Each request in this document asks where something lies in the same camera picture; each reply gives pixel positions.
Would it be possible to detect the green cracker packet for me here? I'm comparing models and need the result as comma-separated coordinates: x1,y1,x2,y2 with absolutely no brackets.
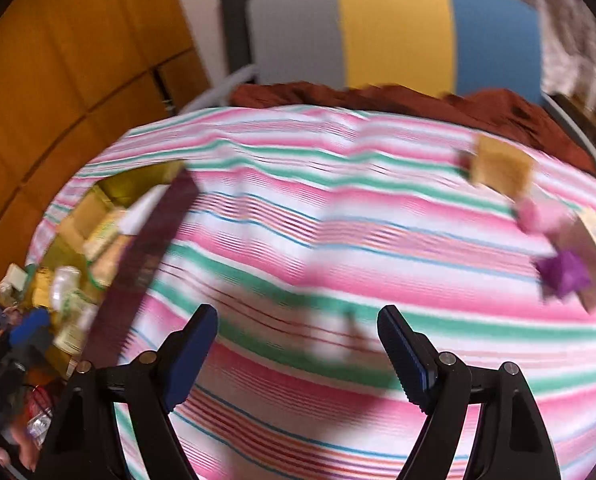
83,207,129,261
53,290,99,356

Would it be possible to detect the pink striped tablecloth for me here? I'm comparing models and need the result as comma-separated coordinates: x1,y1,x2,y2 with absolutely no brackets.
25,105,596,480

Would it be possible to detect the brown cloth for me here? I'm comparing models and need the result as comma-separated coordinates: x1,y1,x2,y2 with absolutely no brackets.
230,81,596,176

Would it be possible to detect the pink packet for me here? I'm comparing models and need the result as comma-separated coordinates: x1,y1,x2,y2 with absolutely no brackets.
515,197,571,235

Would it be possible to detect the wooden wardrobe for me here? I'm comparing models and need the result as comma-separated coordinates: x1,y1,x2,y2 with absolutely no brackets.
0,0,214,301

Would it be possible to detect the purple snack packet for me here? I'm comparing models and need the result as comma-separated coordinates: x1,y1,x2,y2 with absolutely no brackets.
535,250,593,298

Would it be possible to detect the beige and purple carton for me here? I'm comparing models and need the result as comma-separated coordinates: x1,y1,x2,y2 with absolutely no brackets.
553,208,596,313

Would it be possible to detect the yellow sponge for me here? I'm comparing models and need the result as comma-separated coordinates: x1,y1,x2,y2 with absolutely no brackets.
470,134,536,196
58,190,114,241

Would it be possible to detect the person's left hand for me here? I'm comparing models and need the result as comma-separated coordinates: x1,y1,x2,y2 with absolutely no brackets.
0,425,41,473

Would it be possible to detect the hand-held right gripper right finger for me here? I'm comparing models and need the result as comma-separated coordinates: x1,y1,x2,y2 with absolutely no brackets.
377,305,564,480

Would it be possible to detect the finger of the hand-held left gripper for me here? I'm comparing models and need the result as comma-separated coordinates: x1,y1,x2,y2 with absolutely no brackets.
8,307,54,356

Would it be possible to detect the grey yellow blue chair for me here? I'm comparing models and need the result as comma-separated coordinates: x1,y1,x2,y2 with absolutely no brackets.
219,0,596,186

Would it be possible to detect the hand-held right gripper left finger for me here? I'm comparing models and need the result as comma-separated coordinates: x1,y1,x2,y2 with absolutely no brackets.
35,304,219,480

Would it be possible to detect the clear plastic bag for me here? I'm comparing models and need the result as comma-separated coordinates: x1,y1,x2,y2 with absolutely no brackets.
50,266,82,311

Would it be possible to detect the brown box with gold interior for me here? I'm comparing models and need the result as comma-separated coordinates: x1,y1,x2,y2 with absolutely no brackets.
25,159,201,381

